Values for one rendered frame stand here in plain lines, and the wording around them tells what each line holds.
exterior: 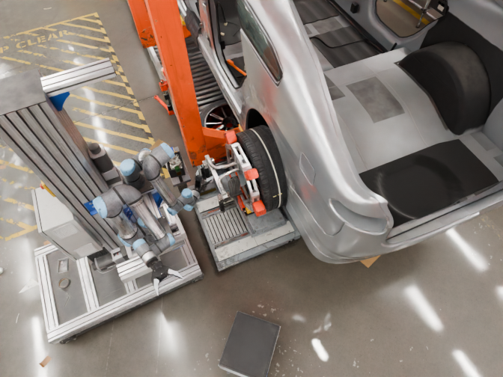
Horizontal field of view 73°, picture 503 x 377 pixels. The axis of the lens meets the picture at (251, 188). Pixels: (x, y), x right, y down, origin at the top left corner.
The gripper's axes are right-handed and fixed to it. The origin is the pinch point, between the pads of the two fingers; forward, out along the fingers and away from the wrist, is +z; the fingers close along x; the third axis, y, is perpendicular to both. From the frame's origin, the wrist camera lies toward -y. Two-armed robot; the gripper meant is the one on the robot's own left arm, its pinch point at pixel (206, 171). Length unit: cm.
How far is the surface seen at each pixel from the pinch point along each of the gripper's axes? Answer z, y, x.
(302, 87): 14, -94, 65
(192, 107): 26, -39, -19
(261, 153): 7, -34, 44
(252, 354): -104, 49, 80
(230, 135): 19.6, -27.7, 14.3
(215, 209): 7, 76, -5
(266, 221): 5, 61, 50
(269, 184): -7, -21, 55
